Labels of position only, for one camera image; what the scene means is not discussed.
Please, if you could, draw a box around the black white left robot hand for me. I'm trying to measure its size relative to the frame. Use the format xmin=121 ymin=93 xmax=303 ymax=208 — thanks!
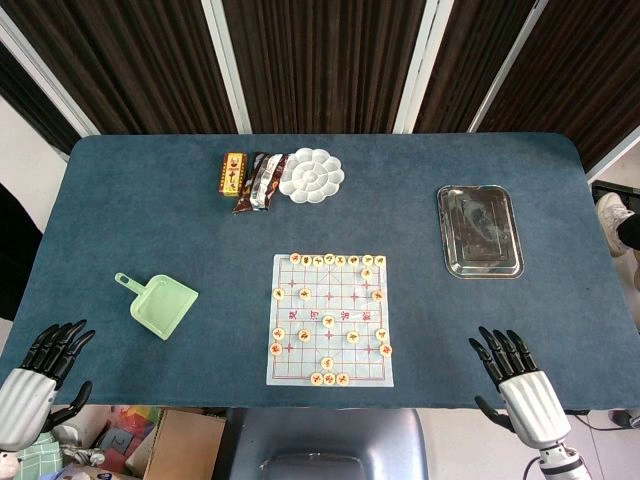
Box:
xmin=0 ymin=319 xmax=96 ymax=454

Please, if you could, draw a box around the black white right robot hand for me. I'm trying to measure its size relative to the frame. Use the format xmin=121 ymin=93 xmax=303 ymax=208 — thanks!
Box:
xmin=468 ymin=326 xmax=571 ymax=448

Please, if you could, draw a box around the green checked cloth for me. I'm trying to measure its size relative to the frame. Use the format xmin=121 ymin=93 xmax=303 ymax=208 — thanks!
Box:
xmin=13 ymin=430 xmax=65 ymax=480

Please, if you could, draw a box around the blue tile with numeral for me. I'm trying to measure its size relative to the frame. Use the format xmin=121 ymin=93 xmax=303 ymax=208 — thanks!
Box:
xmin=96 ymin=428 xmax=135 ymax=455

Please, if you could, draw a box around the colourful toy blocks box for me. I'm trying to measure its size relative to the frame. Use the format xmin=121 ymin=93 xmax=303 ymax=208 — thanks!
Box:
xmin=106 ymin=405 xmax=162 ymax=437

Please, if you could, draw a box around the black garment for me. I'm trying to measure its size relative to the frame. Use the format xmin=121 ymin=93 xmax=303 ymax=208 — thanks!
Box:
xmin=0 ymin=181 xmax=45 ymax=322

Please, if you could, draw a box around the light green plastic dustpan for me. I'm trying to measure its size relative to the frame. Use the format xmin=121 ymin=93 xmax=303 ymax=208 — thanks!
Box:
xmin=114 ymin=271 xmax=200 ymax=343

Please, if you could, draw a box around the brown cardboard box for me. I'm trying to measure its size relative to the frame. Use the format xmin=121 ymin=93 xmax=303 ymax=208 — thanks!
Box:
xmin=124 ymin=407 xmax=228 ymax=480

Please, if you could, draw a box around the rectangular metal tray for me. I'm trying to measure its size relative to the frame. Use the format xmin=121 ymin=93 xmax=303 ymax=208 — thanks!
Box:
xmin=436 ymin=183 xmax=526 ymax=280

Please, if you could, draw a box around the black trouser leg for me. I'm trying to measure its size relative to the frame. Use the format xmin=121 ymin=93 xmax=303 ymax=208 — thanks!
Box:
xmin=614 ymin=209 xmax=640 ymax=252

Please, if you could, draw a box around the white sneaker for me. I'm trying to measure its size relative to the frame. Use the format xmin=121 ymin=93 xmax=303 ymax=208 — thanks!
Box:
xmin=594 ymin=191 xmax=635 ymax=259

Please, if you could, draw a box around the blue table cloth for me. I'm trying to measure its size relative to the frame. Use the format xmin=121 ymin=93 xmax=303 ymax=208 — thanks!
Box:
xmin=0 ymin=131 xmax=640 ymax=412

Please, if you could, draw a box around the grey blue chair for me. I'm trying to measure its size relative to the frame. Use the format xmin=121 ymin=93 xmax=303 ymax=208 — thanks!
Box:
xmin=211 ymin=406 xmax=429 ymax=480

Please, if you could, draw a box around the translucent xiangqi board sheet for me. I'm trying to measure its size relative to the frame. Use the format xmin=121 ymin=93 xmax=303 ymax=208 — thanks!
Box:
xmin=265 ymin=253 xmax=395 ymax=388

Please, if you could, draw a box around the dark brown partition panel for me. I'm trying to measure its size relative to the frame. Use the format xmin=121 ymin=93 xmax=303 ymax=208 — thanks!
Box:
xmin=467 ymin=0 xmax=640 ymax=174
xmin=0 ymin=0 xmax=251 ymax=137
xmin=202 ymin=0 xmax=454 ymax=135
xmin=0 ymin=39 xmax=86 ymax=157
xmin=394 ymin=0 xmax=549 ymax=134

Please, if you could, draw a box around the yellow red printed box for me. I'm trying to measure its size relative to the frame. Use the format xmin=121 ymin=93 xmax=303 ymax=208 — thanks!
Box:
xmin=217 ymin=152 xmax=250 ymax=198

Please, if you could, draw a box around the white flower-shaped paint palette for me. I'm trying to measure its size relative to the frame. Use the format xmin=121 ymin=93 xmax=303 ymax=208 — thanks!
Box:
xmin=277 ymin=146 xmax=347 ymax=205

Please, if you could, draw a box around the silver brown snack packet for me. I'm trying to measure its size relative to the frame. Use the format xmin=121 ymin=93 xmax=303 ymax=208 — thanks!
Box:
xmin=248 ymin=152 xmax=292 ymax=214

